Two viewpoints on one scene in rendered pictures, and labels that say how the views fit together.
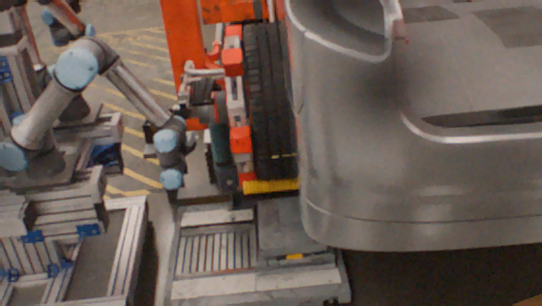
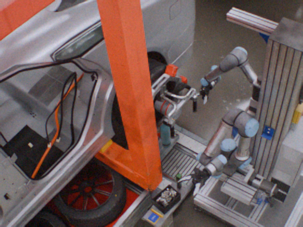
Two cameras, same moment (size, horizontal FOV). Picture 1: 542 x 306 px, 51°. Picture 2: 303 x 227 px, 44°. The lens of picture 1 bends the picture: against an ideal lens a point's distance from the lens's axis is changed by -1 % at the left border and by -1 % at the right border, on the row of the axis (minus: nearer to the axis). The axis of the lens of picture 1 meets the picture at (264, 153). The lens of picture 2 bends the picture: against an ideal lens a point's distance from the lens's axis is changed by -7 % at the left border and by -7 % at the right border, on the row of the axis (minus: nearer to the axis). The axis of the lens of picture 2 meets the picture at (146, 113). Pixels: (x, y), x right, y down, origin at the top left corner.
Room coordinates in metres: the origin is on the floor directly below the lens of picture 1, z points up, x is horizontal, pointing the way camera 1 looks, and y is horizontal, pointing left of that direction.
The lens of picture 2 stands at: (3.96, 1.55, 3.47)
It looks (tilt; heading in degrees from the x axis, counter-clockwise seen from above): 50 degrees down; 223
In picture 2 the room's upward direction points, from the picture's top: 8 degrees counter-clockwise
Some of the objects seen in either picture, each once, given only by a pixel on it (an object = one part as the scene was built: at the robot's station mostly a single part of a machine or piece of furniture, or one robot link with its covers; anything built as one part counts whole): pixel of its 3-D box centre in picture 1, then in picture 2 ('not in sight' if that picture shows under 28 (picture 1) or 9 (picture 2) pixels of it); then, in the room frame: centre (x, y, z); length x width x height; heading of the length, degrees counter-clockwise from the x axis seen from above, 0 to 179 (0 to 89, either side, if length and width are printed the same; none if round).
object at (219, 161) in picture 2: (52, 14); (218, 163); (2.67, 0.91, 1.21); 0.11 x 0.08 x 0.09; 167
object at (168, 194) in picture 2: (161, 125); (166, 199); (2.81, 0.54, 0.51); 0.20 x 0.14 x 0.13; 170
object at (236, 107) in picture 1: (239, 105); (161, 104); (2.21, 0.08, 0.85); 0.54 x 0.07 x 0.54; 179
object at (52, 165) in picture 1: (42, 158); not in sight; (1.89, 0.83, 0.87); 0.15 x 0.15 x 0.10
